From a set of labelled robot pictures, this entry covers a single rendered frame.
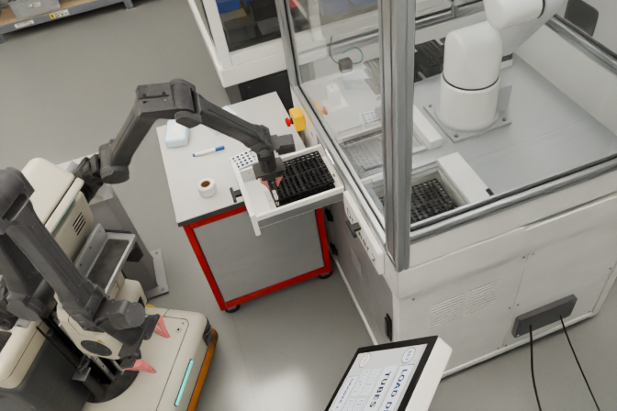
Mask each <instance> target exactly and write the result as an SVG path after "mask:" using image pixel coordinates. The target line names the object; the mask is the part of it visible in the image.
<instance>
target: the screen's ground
mask: <svg viewBox="0 0 617 411"><path fill-rule="evenodd" d="M417 346H419V347H418V349H417V351H416V353H415V355H414V357H413V359H412V361H411V363H407V364H415V365H414V367H413V370H412V372H411V374H410V376H409V379H408V381H407V383H406V385H405V387H404V389H403V392H402V394H401V396H400V398H399V400H398V403H397V405H396V407H395V409H394V411H397V410H398V407H399V405H400V402H401V400H402V398H403V396H404V394H405V392H406V390H407V388H408V386H409V382H410V380H411V378H412V376H413V374H414V373H415V370H416V368H417V366H418V364H419V362H420V359H421V356H422V354H423V352H424V350H425V348H426V346H427V344H423V345H417ZM406 348H408V347H404V348H397V349H391V350H379V351H373V353H374V354H373V356H372V358H371V360H370V362H369V363H368V365H367V367H366V368H362V369H356V368H357V366H358V364H359V362H360V360H361V359H362V358H363V356H364V353H360V354H358V356H357V358H356V360H355V362H354V364H353V366H352V368H351V370H350V371H349V373H348V375H347V377H346V378H345V380H344V382H343V384H342V387H341V389H340V390H339V392H338V394H337V395H336V397H335V399H334V401H333V403H332V404H331V407H330V409H329V411H331V409H332V407H333V405H334V403H335V401H336V399H337V397H338V395H339V394H340V392H341V390H342V388H343V386H344V384H345V382H346V381H347V379H348V377H349V376H355V375H359V377H358V379H357V381H356V383H355V384H357V382H358V380H359V378H360V376H361V374H362V372H363V370H364V369H368V368H377V367H383V369H382V371H381V373H380V374H379V377H378V379H377V381H376V384H375V386H374V388H373V390H372V392H371V394H370V395H369V397H368V399H367V401H366V403H365V406H364V408H363V410H362V411H378V410H379V408H380V406H381V405H382V403H383V401H384V398H385V396H386V394H387V391H388V389H389V387H390V385H391V384H392V382H393V380H394V377H395V375H396V373H397V371H398V368H399V366H400V365H405V364H399V361H400V359H401V357H402V355H403V353H404V351H405V349H406ZM354 386H355V385H354ZM353 389H354V387H353ZM353 389H352V391H353ZM352 391H351V392H350V394H349V396H348V398H347V400H346V402H345V404H344V406H343V408H342V410H343V409H344V407H345V405H346V403H347V401H348V399H349V397H350V395H351V393H352ZM342 410H341V411H342Z"/></svg>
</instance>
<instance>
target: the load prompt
mask: <svg viewBox="0 0 617 411"><path fill-rule="evenodd" d="M414 365H415V364H405V365H400V366H399V368H398V371H397V373H396V375H395V377H394V380H393V382H392V384H391V385H390V387H389V389H388V391H387V394H386V396H385V398H384V401H383V403H382V405H381V406H380V408H379V410H378V411H394V409H395V407H396V405H397V403H398V400H399V398H400V396H401V394H402V392H403V389H404V387H405V385H406V383H407V381H408V379H409V376H410V374H411V372H412V370H413V367H414Z"/></svg>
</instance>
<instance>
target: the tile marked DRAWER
mask: <svg viewBox="0 0 617 411"><path fill-rule="evenodd" d="M358 377H359V375H355V376H349V377H348V379H347V381H346V382H345V384H344V386H343V388H342V390H341V392H340V394H339V395H338V397H337V399H336V401H335V403H334V405H333V407H332V409H331V411H341V410H342V408H343V406H344V404H345V402H346V400H347V398H348V396H349V394H350V392H351V391H352V389H353V387H354V385H355V383H356V381H357V379H358Z"/></svg>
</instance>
